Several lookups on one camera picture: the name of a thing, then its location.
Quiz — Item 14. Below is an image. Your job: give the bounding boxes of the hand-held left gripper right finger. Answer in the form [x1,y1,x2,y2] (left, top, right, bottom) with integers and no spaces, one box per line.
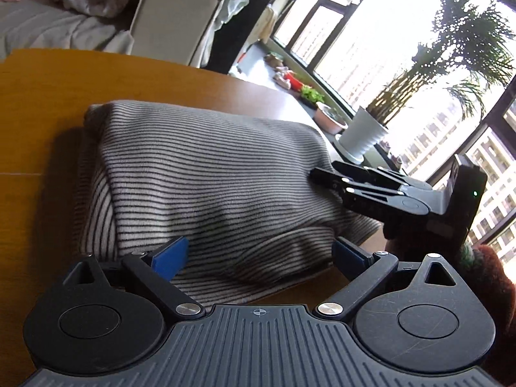
[313,237,464,323]

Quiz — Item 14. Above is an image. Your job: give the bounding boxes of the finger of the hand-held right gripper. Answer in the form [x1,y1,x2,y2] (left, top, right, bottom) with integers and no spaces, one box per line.
[310,167,430,222]
[331,160,434,191]

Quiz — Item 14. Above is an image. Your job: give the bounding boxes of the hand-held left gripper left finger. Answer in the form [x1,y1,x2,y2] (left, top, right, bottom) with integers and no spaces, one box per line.
[60,236,206,323]

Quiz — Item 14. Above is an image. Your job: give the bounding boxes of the grey striped sweater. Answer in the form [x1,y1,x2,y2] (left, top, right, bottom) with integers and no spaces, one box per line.
[74,100,383,307]

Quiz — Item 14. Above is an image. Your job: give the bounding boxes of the palm in white pot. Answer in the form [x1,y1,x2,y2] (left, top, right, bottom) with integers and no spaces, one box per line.
[336,0,516,164]

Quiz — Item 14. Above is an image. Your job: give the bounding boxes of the pink plant bowl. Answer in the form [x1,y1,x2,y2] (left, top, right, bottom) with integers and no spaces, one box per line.
[313,102,348,134]

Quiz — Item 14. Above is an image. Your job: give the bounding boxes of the green seedling tray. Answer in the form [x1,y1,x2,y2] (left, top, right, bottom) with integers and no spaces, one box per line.
[300,84,325,107]

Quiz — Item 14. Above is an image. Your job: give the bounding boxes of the beige tote bag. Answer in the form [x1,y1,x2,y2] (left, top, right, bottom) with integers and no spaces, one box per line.
[252,4,279,45]

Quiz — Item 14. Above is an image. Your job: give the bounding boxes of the beige armchair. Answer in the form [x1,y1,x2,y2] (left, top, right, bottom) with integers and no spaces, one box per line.
[129,0,224,67]

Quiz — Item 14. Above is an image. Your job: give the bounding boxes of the grey covered sofa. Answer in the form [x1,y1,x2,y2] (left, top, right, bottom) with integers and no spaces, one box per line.
[0,0,135,59]

